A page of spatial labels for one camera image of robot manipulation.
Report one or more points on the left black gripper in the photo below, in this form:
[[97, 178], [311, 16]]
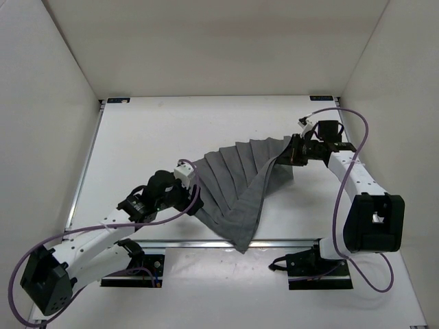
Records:
[[188, 201]]

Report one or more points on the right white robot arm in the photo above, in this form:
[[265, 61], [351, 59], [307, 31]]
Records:
[[374, 223]]

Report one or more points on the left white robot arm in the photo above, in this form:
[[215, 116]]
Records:
[[53, 275]]

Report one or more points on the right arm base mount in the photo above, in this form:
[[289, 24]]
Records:
[[308, 271]]

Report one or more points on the aluminium rail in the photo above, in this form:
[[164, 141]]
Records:
[[78, 189], [220, 244]]

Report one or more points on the right blue corner label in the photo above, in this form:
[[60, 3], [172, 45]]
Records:
[[321, 98]]

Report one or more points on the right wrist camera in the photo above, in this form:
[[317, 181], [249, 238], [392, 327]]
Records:
[[308, 127]]

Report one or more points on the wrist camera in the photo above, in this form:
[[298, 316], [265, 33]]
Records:
[[308, 127], [186, 174]]

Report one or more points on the left blue corner label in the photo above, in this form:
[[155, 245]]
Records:
[[118, 100]]

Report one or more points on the front aluminium rail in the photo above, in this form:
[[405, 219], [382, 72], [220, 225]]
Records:
[[220, 244]]

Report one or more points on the grey pleated skirt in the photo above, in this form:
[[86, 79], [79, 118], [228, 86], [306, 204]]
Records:
[[234, 182]]

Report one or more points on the left aluminium rail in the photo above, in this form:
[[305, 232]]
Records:
[[78, 189]]

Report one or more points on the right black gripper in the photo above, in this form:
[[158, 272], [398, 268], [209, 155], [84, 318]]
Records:
[[290, 156]]

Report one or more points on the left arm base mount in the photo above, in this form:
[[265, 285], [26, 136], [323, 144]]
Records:
[[145, 270]]

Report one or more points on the blue corner label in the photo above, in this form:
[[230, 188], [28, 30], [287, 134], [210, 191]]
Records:
[[321, 98], [118, 100]]

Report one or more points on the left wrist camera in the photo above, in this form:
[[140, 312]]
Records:
[[186, 174]]

